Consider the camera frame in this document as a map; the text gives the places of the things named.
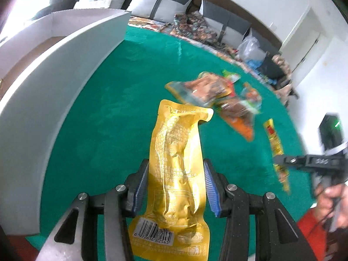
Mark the long yellow red snack packet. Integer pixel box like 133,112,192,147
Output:
263,119,291,193

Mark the green white snack packet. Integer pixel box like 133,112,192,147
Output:
221,70,241,83

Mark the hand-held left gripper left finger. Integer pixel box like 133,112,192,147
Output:
35,158,150,261

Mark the floral bedsheet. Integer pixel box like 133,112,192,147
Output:
128,15,275,87

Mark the white door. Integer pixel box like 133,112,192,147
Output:
280,8,331,87

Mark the orange snack packet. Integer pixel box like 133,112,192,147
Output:
215,83,263,142

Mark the person's right forearm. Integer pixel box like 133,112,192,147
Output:
296,209,348,261

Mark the dark floral quilt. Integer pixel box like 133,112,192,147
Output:
172,11,226,47

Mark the white cardboard box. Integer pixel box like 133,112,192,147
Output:
0,7,131,236

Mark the person's right hand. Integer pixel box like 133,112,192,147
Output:
315,182,348,223

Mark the green blanket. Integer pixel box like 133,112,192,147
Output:
26,24,308,261

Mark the black bag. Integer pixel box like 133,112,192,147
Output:
257,57,286,79

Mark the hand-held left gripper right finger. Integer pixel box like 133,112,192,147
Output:
203,158,318,261

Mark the beige patterned blanket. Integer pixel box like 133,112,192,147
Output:
272,54,295,104

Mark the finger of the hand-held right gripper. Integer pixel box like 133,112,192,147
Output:
273,154,308,170

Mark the plain white pillow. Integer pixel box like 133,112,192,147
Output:
73,0,112,9

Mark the clear yellow-edged snack packet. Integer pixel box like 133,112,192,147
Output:
165,72,236,106

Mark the yellow foil snack packet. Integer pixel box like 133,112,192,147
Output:
128,100,215,261

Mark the clear plastic bag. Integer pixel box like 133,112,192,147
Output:
238,28,268,62

